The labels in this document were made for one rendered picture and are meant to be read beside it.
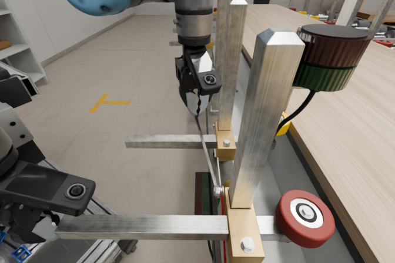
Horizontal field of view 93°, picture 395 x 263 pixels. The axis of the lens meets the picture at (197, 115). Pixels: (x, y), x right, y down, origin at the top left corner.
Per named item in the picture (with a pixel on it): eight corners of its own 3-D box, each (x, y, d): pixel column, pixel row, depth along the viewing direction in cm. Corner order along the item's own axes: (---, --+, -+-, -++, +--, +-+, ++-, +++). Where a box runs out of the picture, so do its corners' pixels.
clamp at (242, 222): (228, 267, 31) (232, 256, 28) (221, 191, 42) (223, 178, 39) (263, 267, 31) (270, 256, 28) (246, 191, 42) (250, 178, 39)
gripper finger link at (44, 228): (37, 233, 36) (8, 209, 30) (69, 233, 36) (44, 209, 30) (25, 252, 33) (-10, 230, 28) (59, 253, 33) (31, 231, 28)
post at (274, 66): (222, 246, 45) (268, 34, 16) (221, 231, 48) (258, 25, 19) (237, 246, 45) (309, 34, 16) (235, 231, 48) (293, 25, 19)
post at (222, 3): (210, 115, 84) (217, -3, 57) (210, 108, 88) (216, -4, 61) (220, 115, 84) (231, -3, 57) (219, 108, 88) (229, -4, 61)
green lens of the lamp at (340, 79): (297, 91, 18) (305, 70, 17) (276, 67, 23) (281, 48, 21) (360, 91, 18) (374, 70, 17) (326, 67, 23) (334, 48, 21)
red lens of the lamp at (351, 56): (306, 66, 16) (316, 40, 15) (282, 46, 21) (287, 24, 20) (375, 67, 16) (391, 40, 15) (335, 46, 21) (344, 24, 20)
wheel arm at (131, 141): (126, 151, 56) (123, 140, 53) (130, 142, 58) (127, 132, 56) (273, 151, 55) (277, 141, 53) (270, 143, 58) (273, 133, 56)
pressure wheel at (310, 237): (272, 265, 33) (292, 238, 26) (260, 218, 40) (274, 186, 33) (317, 265, 33) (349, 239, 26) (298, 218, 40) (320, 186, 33)
